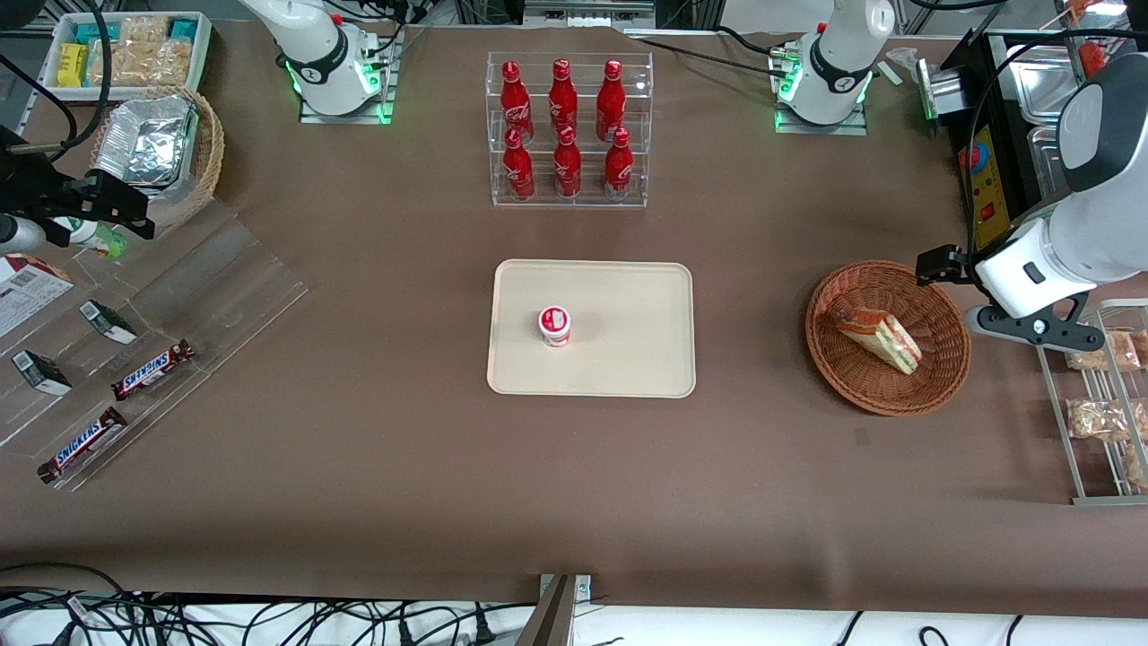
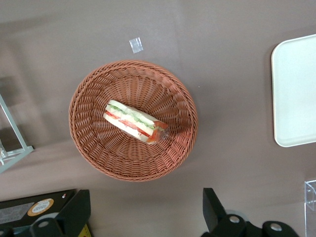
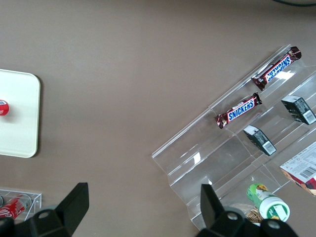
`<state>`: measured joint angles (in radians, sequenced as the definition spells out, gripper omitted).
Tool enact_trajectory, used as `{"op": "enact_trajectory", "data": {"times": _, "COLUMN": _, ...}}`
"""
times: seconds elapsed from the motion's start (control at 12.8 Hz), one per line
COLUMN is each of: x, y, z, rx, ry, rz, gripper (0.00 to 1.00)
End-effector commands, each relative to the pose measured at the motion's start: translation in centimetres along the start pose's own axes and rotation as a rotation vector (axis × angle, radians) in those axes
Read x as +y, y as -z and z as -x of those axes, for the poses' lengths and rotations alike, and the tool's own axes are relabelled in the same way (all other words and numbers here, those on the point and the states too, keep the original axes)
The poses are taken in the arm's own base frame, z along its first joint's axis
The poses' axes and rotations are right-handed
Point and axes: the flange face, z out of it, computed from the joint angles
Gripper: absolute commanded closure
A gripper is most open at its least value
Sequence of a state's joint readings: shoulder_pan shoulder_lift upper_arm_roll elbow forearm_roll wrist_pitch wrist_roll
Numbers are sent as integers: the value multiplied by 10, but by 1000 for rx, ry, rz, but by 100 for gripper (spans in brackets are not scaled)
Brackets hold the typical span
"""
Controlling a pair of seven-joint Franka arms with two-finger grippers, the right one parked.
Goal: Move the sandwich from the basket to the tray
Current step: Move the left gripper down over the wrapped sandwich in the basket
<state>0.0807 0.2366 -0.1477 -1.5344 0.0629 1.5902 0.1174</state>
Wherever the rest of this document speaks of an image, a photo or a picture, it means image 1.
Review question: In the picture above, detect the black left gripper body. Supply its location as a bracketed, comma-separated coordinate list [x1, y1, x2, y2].
[917, 244, 977, 286]

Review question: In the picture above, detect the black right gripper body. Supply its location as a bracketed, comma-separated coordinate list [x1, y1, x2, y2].
[0, 126, 155, 245]

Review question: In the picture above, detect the triangle sandwich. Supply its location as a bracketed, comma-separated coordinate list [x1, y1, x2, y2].
[837, 308, 923, 376]

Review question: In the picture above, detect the light wicker basket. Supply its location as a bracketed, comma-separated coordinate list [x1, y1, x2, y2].
[90, 85, 225, 230]

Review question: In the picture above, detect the brown wicker basket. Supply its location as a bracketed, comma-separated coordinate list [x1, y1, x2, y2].
[804, 260, 972, 417]

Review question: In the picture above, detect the beige plastic tray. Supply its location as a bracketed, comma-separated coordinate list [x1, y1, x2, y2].
[486, 259, 697, 399]

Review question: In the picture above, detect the green white drink bottle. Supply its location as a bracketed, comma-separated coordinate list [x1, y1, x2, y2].
[52, 217, 128, 259]

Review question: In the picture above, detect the aluminium foil container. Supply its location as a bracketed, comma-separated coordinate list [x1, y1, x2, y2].
[94, 97, 200, 189]

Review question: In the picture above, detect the black hot food machine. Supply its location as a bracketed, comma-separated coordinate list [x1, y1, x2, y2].
[917, 27, 1148, 270]

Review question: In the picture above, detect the small black white box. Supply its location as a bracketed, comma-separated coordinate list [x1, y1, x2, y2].
[79, 300, 138, 345]
[11, 350, 73, 397]

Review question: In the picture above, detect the red white printed carton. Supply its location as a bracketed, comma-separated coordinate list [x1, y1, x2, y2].
[0, 254, 74, 338]

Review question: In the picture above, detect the yellow snack packet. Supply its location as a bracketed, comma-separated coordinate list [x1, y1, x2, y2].
[57, 42, 91, 89]

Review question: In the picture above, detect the beige rice cracker pack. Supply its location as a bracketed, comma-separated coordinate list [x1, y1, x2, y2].
[117, 15, 171, 44]
[88, 40, 194, 88]

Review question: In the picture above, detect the clear acrylic display stand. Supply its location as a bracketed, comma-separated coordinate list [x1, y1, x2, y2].
[0, 197, 310, 492]

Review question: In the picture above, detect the steel food pan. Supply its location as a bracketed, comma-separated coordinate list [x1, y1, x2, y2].
[1027, 126, 1077, 203]
[1006, 43, 1091, 127]

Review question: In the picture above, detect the brown Snickers bar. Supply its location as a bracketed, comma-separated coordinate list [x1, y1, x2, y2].
[36, 406, 128, 485]
[110, 339, 196, 402]

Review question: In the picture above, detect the white plastic bin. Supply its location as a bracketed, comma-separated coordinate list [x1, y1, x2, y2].
[40, 11, 213, 101]

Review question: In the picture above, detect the crumpled clear plastic wrap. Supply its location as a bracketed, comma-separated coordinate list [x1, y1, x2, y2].
[879, 47, 926, 87]

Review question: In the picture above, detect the red cola bottle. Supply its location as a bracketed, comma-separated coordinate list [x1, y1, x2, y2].
[604, 127, 635, 201]
[500, 60, 535, 144]
[553, 126, 582, 198]
[596, 59, 626, 142]
[549, 58, 579, 140]
[502, 127, 536, 201]

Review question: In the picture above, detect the clear acrylic bottle rack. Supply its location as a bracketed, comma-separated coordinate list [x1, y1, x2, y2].
[486, 51, 654, 209]

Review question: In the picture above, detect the brown table cover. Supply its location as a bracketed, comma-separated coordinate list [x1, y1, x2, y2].
[0, 18, 1148, 620]

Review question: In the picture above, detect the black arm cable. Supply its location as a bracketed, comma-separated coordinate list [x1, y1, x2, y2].
[965, 29, 1148, 263]

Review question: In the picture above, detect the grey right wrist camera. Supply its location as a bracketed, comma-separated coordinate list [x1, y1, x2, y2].
[0, 214, 48, 255]

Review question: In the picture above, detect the silver wire rack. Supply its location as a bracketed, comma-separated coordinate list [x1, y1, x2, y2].
[1027, 299, 1148, 506]

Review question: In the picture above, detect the black cable tangle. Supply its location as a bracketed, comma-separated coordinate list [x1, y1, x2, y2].
[0, 563, 539, 646]

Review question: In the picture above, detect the aluminium camera post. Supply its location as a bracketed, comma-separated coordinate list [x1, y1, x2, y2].
[520, 574, 593, 646]

